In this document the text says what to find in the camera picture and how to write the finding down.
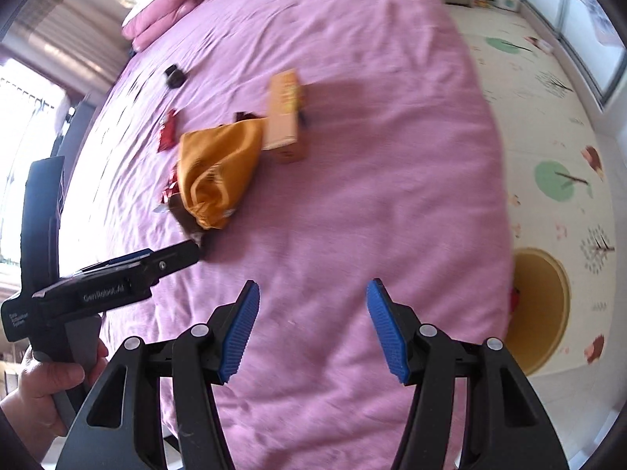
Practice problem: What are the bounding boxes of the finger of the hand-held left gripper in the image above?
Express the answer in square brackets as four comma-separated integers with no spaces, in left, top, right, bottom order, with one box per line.
[78,239,203,287]
[105,249,156,264]

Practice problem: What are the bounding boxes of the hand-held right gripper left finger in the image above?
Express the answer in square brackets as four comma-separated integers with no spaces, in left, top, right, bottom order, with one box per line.
[56,279,260,470]

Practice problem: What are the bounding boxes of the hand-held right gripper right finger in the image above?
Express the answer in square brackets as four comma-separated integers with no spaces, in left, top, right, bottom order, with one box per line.
[367,278,571,470]

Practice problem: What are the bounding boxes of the red and white wrapper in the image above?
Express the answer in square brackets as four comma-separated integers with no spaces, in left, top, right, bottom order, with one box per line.
[156,166,183,213]

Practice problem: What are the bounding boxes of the orange cloth bag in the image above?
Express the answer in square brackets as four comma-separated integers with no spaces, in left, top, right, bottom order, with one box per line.
[177,117,268,231]

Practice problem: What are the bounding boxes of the red snack wrapper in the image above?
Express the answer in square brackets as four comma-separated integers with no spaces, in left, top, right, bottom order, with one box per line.
[158,109,180,152]

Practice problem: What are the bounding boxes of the round yellow bin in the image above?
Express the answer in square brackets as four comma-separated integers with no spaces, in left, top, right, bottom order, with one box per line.
[504,248,572,377]

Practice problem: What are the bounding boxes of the cardboard box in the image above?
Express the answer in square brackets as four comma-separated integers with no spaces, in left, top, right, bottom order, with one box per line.
[262,69,310,164]

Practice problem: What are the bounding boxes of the small black wrapper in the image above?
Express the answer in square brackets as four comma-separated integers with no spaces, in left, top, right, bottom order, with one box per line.
[164,63,188,88]

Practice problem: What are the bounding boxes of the person's left hand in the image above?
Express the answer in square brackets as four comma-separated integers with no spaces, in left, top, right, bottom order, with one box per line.
[0,339,109,440]

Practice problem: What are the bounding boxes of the pink bed sheet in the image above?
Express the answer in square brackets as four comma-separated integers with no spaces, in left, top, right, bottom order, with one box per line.
[63,0,515,470]

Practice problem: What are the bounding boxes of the dark chair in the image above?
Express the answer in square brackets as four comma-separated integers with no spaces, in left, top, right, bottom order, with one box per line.
[53,97,100,158]

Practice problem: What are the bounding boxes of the window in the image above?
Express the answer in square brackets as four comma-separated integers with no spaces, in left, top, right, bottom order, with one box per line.
[0,59,67,282]

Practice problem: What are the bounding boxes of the beige curtain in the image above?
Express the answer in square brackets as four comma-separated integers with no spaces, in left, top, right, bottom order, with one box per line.
[0,0,134,105]

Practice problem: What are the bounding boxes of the folded pink quilt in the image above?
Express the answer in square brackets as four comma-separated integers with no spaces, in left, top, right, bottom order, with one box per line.
[121,0,219,52]

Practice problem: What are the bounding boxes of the tree print play mat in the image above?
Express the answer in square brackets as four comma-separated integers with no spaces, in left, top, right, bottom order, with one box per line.
[448,5,624,379]

